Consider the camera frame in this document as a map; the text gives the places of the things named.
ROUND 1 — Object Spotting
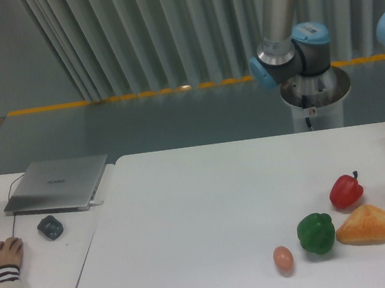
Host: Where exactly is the person's hand on mouse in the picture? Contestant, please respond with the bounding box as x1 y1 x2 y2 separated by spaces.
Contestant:
0 237 24 267

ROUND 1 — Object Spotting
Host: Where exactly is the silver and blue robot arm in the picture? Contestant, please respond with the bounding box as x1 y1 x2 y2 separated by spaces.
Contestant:
250 0 385 88

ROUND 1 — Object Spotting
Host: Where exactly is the green toy pepper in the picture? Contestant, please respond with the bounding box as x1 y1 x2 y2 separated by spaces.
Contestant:
297 213 336 255

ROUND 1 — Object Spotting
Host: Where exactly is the red toy pepper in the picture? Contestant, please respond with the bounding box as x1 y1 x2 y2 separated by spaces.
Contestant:
329 171 364 209

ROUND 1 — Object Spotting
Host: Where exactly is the silver closed laptop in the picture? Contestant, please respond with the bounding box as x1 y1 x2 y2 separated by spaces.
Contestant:
4 155 107 215

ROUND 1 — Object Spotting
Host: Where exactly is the pleated grey curtain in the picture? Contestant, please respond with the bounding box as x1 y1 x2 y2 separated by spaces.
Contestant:
24 0 385 102

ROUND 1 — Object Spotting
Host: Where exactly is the pink toy egg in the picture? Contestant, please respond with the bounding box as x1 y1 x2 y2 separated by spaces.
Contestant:
273 246 294 272

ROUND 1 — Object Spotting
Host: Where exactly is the orange triangular toy bread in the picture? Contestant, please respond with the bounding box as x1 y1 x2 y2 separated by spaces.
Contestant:
336 204 385 245

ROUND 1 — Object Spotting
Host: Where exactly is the thin grey mouse cable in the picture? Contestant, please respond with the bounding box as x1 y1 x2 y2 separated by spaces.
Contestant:
0 169 32 240

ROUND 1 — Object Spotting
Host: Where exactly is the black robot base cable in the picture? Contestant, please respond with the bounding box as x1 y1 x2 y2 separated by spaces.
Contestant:
301 94 315 133

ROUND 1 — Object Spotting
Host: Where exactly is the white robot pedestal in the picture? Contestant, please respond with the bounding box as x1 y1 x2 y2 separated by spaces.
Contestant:
279 66 351 133

